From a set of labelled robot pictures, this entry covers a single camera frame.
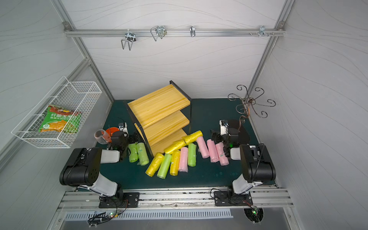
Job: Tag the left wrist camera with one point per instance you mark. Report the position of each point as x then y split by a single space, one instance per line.
123 127

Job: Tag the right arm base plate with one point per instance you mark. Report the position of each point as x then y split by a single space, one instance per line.
228 199

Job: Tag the yellow roll upper right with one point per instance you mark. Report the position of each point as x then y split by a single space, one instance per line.
192 137

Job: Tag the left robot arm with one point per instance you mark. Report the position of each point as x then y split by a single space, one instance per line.
83 167

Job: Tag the green roll beside shelf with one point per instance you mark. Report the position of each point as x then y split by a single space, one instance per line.
142 154

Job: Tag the wooden three-tier shelf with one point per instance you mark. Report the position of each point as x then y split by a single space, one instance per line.
158 117

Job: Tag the yellow roll front left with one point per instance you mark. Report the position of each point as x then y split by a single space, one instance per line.
155 164

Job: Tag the orange plastic bowl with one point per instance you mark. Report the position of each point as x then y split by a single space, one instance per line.
110 132

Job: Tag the copper wire jewelry stand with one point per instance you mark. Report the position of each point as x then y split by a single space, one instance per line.
247 103

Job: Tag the metal hook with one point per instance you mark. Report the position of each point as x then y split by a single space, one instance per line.
128 41
158 32
192 31
262 33

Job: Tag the aluminium top rail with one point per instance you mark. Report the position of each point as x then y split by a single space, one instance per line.
84 33

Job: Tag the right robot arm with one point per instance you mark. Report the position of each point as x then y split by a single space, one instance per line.
256 164

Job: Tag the pink roll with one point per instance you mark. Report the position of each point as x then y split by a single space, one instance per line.
202 147
183 163
221 154
212 151

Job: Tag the yellow roll lying diagonal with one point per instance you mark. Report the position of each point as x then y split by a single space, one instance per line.
176 145

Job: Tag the green roll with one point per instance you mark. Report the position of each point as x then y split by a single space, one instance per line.
164 167
192 155
142 154
133 153

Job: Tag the white wire basket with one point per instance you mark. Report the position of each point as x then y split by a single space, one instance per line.
80 96

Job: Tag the yellow roll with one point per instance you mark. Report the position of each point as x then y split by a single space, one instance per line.
192 137
155 164
175 161

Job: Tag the green roll front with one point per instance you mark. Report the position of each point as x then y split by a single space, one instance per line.
164 167

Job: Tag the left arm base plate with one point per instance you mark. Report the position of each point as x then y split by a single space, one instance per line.
120 200

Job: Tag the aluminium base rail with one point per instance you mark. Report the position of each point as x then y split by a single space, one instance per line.
201 198

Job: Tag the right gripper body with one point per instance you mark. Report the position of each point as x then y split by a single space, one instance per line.
217 138

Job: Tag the clear plastic goblet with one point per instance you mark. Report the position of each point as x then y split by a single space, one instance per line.
102 137

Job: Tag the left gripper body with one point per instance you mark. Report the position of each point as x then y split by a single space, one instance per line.
131 139

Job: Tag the green snack bag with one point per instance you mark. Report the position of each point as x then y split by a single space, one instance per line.
60 119

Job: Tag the yellow roll front middle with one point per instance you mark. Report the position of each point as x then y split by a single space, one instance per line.
175 161

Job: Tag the pink roll front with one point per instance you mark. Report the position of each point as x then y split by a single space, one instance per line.
183 163

